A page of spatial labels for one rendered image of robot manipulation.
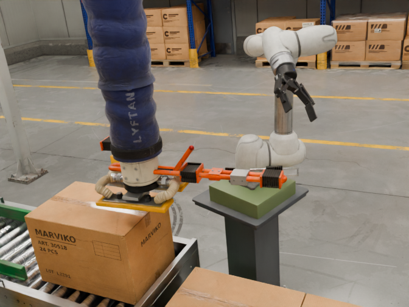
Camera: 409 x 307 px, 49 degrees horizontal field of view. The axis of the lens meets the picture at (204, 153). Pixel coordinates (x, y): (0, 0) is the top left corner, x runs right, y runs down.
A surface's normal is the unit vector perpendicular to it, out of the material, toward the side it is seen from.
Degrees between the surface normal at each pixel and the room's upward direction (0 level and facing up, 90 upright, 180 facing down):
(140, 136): 80
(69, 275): 90
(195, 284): 0
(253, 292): 0
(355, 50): 90
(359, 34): 90
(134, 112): 70
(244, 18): 90
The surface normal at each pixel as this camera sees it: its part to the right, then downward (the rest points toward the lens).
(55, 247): -0.40, 0.39
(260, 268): 0.71, 0.22
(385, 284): -0.09, -0.92
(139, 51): 0.65, -0.04
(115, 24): 0.20, 0.04
